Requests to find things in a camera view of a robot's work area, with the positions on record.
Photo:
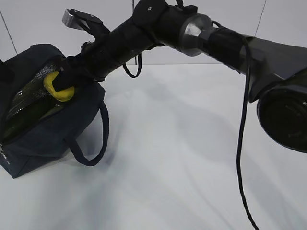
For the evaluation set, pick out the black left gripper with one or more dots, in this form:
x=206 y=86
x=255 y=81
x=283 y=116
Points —
x=6 y=74

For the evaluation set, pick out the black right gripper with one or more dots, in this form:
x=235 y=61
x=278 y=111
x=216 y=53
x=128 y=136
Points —
x=78 y=69

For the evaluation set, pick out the navy blue insulated lunch bag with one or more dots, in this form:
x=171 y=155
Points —
x=54 y=134

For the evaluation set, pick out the yellow lemon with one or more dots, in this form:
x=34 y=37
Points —
x=63 y=95

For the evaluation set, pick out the green cucumber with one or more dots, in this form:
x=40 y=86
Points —
x=28 y=116

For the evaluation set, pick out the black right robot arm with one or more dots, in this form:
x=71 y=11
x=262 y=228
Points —
x=276 y=73

